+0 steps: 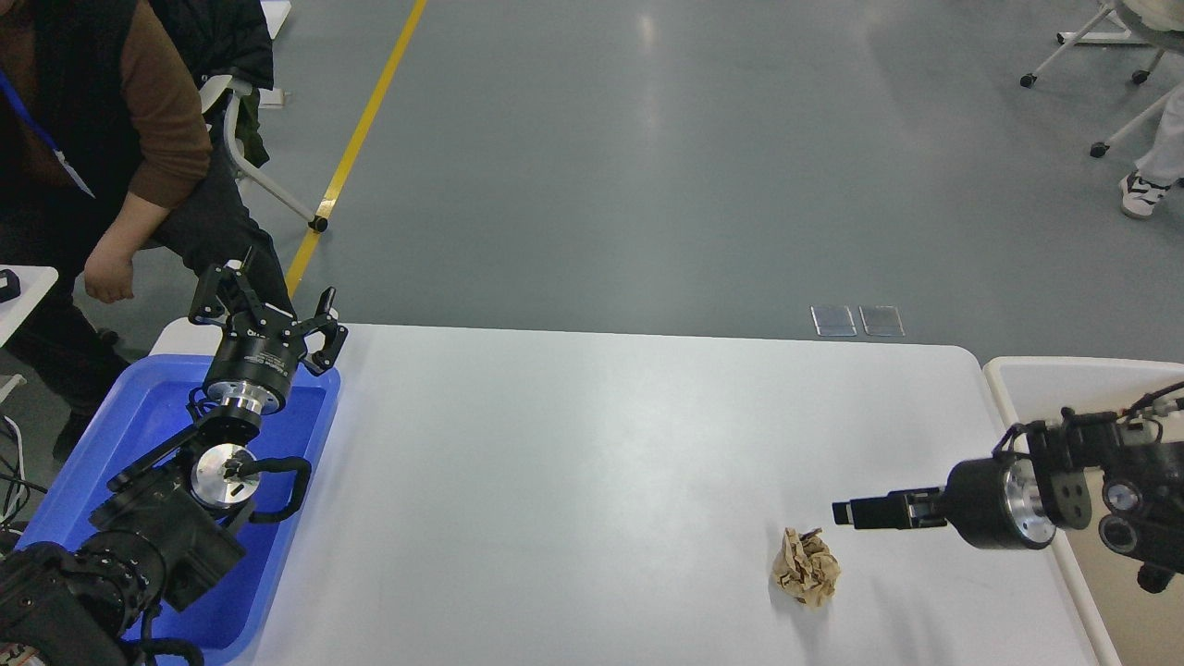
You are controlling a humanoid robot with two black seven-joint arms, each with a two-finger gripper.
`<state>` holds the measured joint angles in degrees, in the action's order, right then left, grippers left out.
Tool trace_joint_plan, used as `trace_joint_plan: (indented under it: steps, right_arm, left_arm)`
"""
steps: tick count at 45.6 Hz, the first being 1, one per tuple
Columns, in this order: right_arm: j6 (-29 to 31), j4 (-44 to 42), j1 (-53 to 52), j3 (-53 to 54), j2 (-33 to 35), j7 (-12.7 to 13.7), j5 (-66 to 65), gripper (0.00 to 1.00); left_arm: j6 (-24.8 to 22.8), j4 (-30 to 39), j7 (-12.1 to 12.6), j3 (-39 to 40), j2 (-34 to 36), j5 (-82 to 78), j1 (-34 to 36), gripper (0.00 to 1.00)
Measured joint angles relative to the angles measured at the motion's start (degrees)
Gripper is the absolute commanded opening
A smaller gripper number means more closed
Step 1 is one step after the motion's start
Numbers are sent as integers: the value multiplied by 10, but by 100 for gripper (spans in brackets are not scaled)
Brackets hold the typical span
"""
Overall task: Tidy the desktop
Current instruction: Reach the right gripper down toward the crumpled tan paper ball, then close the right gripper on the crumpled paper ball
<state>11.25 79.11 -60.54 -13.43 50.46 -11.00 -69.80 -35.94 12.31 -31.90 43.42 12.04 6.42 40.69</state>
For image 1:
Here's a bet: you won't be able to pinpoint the seated person in black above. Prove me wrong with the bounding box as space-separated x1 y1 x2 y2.
1 1 292 463

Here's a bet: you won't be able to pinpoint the white side table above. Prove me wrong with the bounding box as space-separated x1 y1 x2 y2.
1 265 58 345

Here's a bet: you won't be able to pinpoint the white chair legs with casters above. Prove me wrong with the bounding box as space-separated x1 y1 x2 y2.
1019 0 1184 159

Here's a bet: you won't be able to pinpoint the blue plastic bin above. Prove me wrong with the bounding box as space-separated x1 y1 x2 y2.
18 354 341 665

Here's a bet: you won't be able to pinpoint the metal floor plate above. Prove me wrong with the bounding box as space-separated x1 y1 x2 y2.
858 306 906 338
810 306 858 338

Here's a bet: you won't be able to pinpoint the white and black sneaker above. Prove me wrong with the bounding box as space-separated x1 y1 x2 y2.
1119 169 1172 220

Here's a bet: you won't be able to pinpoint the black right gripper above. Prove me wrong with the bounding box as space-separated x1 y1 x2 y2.
832 452 1056 549

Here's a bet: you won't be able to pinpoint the left metal floor plate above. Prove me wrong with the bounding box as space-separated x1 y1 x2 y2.
810 306 858 338

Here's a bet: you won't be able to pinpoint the black cables at left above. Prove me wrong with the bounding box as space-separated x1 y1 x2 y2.
0 416 47 537

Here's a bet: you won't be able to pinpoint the small black device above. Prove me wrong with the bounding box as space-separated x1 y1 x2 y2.
0 268 22 303

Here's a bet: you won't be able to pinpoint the brown paper ball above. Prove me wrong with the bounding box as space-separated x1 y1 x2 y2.
770 527 843 610

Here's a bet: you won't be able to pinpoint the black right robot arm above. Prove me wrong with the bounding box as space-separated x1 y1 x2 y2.
832 383 1183 594

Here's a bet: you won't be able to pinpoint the beige plastic bin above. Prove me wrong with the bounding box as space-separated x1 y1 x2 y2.
984 357 1183 665

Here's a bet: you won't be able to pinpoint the right metal floor plate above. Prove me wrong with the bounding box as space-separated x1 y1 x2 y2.
858 306 906 338

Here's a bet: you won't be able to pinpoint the white office chair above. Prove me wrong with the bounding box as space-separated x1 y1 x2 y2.
191 1 328 233

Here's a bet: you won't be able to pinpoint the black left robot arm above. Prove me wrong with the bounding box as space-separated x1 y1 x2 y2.
4 256 348 665

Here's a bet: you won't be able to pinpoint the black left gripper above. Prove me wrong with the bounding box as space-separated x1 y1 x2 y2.
189 249 350 414

